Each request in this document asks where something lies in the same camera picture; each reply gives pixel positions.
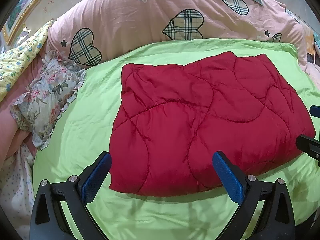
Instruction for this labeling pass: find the red quilted padded coat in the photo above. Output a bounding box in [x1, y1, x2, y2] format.
[109, 51, 316, 197]

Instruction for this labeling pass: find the white dotted sheet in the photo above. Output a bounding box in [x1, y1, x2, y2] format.
[1, 144, 34, 239]

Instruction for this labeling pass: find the pink blanket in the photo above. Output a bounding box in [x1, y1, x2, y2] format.
[0, 55, 51, 165]

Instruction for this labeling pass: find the floral ruffled pillow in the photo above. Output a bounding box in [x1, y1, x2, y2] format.
[10, 50, 86, 150]

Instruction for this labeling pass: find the yellow floral blanket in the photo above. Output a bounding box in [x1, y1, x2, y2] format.
[0, 20, 54, 101]

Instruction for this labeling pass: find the gold framed landscape painting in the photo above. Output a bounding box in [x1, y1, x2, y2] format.
[2, 0, 41, 46]

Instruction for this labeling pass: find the pink duvet with plaid hearts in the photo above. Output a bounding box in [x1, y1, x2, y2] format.
[44, 0, 319, 85]

